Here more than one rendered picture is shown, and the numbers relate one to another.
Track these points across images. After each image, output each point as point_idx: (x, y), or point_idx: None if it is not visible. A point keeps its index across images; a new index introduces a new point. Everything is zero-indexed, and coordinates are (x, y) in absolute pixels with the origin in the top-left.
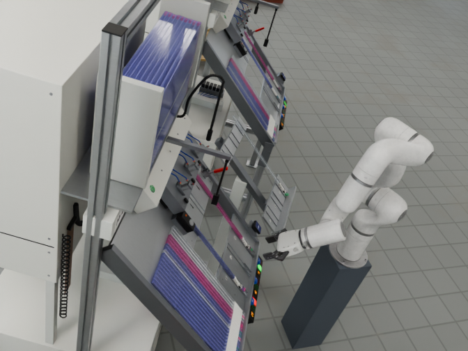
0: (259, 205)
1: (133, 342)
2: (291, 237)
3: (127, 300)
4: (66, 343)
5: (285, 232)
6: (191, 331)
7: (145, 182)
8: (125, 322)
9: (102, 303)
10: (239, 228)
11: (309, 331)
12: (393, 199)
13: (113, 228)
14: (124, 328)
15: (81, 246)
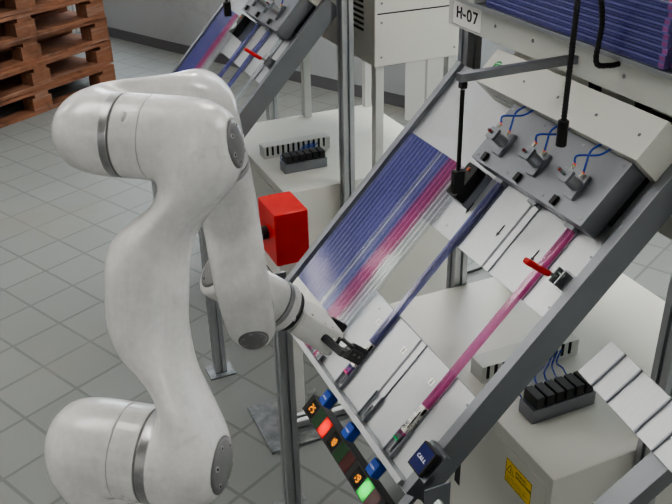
0: None
1: (430, 316)
2: (312, 307)
3: (495, 344)
4: (491, 283)
5: (333, 328)
6: (347, 204)
7: None
8: (466, 326)
9: (515, 326)
10: (446, 410)
11: None
12: (104, 399)
13: (452, 9)
14: (458, 321)
15: (641, 360)
